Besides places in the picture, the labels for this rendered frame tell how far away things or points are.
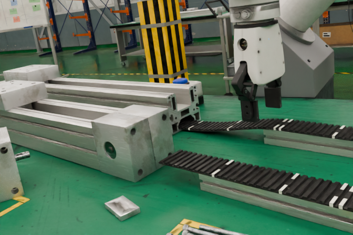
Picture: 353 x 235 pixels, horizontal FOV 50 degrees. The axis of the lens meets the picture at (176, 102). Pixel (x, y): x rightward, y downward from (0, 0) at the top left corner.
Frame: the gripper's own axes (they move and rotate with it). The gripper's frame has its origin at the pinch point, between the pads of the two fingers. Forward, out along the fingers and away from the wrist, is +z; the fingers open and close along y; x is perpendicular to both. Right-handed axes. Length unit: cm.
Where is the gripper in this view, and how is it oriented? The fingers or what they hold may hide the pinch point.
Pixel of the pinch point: (262, 107)
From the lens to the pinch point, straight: 70.7
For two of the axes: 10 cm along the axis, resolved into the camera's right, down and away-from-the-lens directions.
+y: 6.5, -2.8, 7.0
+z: 1.3, 9.6, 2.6
